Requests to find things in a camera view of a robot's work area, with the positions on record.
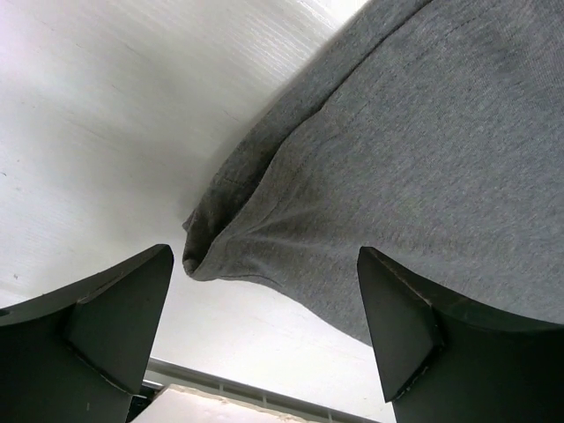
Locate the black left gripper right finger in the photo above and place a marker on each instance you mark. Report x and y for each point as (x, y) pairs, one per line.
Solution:
(443, 357)

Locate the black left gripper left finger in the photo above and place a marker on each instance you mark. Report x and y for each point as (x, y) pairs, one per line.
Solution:
(79, 353)

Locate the grey shorts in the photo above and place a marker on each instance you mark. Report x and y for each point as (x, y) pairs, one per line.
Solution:
(431, 131)

